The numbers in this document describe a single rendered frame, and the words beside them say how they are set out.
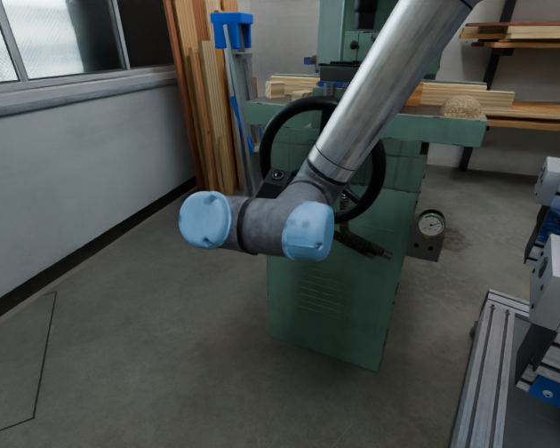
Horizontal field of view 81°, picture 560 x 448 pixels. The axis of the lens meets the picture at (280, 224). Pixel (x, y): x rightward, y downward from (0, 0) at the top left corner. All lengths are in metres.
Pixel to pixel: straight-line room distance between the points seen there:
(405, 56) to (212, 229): 0.30
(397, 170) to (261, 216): 0.55
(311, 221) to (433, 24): 0.25
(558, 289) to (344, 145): 0.36
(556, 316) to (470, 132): 0.43
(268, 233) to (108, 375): 1.12
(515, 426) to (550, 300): 0.58
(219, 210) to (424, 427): 1.04
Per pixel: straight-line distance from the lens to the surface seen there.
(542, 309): 0.62
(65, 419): 1.39
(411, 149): 0.87
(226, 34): 1.81
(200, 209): 0.42
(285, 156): 0.96
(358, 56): 0.98
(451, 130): 0.86
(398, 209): 0.93
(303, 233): 0.38
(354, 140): 0.46
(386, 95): 0.45
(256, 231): 0.41
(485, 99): 1.01
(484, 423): 1.07
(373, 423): 1.24
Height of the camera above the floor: 1.05
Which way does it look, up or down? 30 degrees down
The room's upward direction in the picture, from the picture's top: straight up
